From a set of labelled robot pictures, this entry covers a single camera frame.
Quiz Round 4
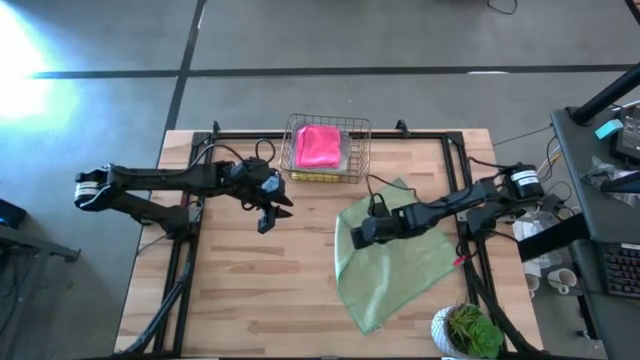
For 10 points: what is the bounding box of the grey waffle-weave towel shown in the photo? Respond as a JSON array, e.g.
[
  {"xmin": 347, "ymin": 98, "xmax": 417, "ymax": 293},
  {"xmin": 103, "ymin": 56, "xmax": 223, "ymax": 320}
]
[{"xmin": 339, "ymin": 129, "xmax": 354, "ymax": 175}]

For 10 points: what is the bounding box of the potted succulent white pot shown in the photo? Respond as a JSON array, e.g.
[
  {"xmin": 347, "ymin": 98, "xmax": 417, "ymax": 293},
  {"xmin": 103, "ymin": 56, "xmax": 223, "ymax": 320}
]
[{"xmin": 430, "ymin": 302, "xmax": 505, "ymax": 360}]

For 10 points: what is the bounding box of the black box blue light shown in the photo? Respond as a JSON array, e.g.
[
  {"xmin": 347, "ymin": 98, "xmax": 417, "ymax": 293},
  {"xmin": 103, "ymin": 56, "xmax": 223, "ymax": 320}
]
[{"xmin": 0, "ymin": 198, "xmax": 29, "ymax": 230}]

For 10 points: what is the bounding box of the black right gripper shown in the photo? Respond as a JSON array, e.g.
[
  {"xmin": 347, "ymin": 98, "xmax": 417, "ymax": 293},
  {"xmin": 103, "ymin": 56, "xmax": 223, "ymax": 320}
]
[{"xmin": 349, "ymin": 203, "xmax": 427, "ymax": 250}]

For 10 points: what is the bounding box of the pink microfiber towel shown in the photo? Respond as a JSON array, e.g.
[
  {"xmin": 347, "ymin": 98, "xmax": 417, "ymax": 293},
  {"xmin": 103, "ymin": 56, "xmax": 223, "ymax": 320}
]
[{"xmin": 294, "ymin": 124, "xmax": 343, "ymax": 170}]

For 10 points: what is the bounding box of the white crumpled plastic sheet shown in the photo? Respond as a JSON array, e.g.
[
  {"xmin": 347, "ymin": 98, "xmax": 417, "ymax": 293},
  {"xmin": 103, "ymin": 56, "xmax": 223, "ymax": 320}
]
[{"xmin": 512, "ymin": 212, "xmax": 564, "ymax": 271}]

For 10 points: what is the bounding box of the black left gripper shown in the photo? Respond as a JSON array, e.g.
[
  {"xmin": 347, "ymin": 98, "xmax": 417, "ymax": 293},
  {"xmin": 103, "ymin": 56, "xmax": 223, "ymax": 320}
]
[{"xmin": 230, "ymin": 157, "xmax": 296, "ymax": 220}]

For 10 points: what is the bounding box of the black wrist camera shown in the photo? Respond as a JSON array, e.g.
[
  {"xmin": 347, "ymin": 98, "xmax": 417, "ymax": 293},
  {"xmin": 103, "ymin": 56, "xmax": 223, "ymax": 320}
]
[
  {"xmin": 256, "ymin": 205, "xmax": 278, "ymax": 235},
  {"xmin": 368, "ymin": 192, "xmax": 391, "ymax": 219}
]

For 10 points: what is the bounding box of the light blue sticky note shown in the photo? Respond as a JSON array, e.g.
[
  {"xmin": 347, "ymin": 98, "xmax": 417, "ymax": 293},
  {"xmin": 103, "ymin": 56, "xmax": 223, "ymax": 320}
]
[{"xmin": 594, "ymin": 118, "xmax": 625, "ymax": 141}]

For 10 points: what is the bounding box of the pale green teal-edged towel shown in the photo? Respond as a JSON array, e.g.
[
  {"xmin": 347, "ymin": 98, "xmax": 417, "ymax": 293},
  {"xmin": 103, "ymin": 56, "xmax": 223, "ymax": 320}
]
[{"xmin": 333, "ymin": 177, "xmax": 458, "ymax": 337}]

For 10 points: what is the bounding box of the black desk leg frame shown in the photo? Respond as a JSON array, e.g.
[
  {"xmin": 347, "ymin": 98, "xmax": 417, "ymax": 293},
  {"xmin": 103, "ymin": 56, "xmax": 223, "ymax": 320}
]
[{"xmin": 0, "ymin": 224, "xmax": 82, "ymax": 360}]

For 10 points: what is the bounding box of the metal wire basket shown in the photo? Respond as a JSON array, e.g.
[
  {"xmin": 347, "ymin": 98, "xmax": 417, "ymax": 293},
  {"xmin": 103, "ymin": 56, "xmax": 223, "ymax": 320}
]
[{"xmin": 278, "ymin": 113, "xmax": 373, "ymax": 185}]

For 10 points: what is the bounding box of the black metal table frame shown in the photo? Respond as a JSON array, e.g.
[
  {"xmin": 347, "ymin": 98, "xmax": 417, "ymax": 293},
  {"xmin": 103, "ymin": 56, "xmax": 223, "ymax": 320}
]
[{"xmin": 112, "ymin": 119, "xmax": 546, "ymax": 360}]

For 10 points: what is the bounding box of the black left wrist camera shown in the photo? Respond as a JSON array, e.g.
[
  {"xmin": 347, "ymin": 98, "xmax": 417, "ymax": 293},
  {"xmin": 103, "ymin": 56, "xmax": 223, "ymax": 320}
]
[{"xmin": 256, "ymin": 205, "xmax": 278, "ymax": 235}]

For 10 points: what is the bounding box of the black round pole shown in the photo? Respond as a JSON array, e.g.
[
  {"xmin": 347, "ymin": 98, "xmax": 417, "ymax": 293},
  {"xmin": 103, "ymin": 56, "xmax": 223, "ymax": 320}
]
[{"xmin": 570, "ymin": 63, "xmax": 640, "ymax": 127}]

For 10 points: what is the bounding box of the clear plastic bag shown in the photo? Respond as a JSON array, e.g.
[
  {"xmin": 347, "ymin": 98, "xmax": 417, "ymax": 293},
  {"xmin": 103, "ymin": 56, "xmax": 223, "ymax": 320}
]
[{"xmin": 579, "ymin": 155, "xmax": 640, "ymax": 207}]

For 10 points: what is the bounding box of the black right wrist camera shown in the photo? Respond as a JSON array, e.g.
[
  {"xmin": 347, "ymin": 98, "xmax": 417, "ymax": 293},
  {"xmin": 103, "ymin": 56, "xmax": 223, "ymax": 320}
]
[{"xmin": 368, "ymin": 192, "xmax": 391, "ymax": 219}]

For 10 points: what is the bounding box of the black backlit keyboard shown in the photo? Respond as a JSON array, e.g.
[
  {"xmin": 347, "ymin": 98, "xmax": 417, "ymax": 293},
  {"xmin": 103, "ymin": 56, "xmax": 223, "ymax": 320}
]
[{"xmin": 601, "ymin": 242, "xmax": 640, "ymax": 300}]

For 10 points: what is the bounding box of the dark grey desk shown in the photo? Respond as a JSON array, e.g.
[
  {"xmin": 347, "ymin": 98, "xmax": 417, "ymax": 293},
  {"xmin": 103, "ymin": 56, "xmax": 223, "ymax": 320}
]
[{"xmin": 549, "ymin": 104, "xmax": 640, "ymax": 360}]

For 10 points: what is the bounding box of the black padded strap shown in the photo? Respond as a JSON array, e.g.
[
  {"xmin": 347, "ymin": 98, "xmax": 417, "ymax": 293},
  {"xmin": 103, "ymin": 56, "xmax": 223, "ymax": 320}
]
[{"xmin": 516, "ymin": 213, "xmax": 592, "ymax": 263}]

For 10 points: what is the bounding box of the black electronic device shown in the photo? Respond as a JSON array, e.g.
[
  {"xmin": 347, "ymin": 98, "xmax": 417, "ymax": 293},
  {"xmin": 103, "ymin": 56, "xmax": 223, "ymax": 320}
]
[{"xmin": 608, "ymin": 105, "xmax": 640, "ymax": 165}]

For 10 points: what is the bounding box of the yellow microfiber towel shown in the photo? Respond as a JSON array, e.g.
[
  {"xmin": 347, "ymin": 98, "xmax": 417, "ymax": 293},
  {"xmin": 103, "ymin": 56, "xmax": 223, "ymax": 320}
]
[{"xmin": 289, "ymin": 170, "xmax": 347, "ymax": 183}]

